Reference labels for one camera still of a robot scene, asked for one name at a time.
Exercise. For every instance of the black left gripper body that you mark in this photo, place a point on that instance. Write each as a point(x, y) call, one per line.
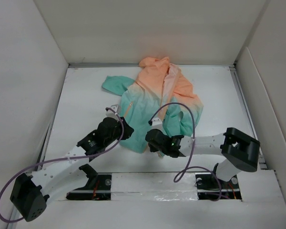
point(116, 136)

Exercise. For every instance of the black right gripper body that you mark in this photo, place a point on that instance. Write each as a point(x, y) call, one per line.
point(164, 149)

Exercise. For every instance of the orange and teal gradient jacket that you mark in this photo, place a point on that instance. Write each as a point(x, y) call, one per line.
point(160, 89)

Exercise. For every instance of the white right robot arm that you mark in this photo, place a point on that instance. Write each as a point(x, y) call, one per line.
point(240, 150)

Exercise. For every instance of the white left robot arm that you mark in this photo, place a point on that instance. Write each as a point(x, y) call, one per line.
point(31, 194)

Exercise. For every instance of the clear plastic taped strip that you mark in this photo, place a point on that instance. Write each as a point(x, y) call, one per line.
point(152, 187)

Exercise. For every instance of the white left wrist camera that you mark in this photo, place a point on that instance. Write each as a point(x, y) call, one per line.
point(112, 111)

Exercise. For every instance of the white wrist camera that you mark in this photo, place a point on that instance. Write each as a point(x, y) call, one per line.
point(155, 123)
point(112, 111)

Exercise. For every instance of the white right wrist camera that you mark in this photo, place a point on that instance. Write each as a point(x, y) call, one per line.
point(155, 123)

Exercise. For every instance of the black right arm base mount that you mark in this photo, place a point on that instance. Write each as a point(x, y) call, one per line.
point(209, 189)

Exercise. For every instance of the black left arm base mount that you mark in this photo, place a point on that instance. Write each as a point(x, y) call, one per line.
point(97, 188)

